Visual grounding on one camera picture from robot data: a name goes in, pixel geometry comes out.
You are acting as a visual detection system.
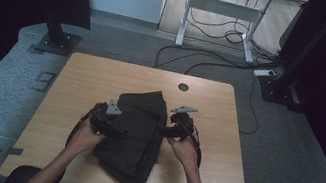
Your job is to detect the black pleated skirt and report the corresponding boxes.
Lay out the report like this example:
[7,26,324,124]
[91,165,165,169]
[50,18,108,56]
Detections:
[86,80,174,183]

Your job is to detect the white metal desk frame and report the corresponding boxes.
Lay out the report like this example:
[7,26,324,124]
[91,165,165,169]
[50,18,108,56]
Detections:
[171,0,309,72]

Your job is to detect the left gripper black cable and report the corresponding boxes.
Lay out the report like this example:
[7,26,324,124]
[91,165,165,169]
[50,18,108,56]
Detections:
[64,104,96,152]

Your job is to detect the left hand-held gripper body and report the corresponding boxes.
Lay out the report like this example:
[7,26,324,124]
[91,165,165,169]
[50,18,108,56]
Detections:
[86,95,126,139]

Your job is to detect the black table cable grommet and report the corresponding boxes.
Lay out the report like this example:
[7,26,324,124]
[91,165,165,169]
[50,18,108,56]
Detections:
[176,81,191,93]

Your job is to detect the long black floor cable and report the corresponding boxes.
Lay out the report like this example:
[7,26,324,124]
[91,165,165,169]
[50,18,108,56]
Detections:
[153,40,277,90]

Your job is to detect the person's left hand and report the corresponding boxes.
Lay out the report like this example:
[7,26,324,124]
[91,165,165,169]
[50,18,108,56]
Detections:
[64,115,110,160]

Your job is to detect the left black stand base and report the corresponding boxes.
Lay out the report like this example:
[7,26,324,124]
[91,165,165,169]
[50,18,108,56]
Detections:
[33,8,87,59]

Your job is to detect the coiled black cables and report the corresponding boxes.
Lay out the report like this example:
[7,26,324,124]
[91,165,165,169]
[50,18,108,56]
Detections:
[184,6,257,48]

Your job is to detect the person's right hand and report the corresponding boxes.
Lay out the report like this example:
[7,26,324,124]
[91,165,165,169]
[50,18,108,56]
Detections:
[161,134,205,176]

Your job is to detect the black metal stand with base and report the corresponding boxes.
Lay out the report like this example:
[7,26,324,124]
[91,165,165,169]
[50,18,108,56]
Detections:
[253,0,326,116]

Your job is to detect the thin black floor cable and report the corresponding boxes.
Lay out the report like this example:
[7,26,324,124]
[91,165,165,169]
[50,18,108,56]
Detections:
[238,75,269,138]

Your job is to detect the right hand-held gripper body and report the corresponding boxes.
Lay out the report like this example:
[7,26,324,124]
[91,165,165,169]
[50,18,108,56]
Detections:
[164,103,200,145]

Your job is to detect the white power strip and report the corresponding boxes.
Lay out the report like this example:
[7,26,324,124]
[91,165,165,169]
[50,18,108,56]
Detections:
[252,66,277,81]

